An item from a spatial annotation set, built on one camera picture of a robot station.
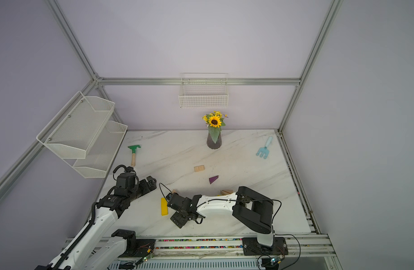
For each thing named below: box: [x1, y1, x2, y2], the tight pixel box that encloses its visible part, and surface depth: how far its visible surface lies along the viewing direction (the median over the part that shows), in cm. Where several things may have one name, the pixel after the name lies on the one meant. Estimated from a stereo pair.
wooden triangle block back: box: [220, 189, 234, 196], surface depth 91 cm
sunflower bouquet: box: [201, 110, 229, 144], surface depth 92 cm
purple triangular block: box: [208, 175, 219, 184], surface depth 97 cm
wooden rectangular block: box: [194, 165, 206, 173], surface depth 102 cm
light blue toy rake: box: [255, 136, 273, 160], surface depth 113 cm
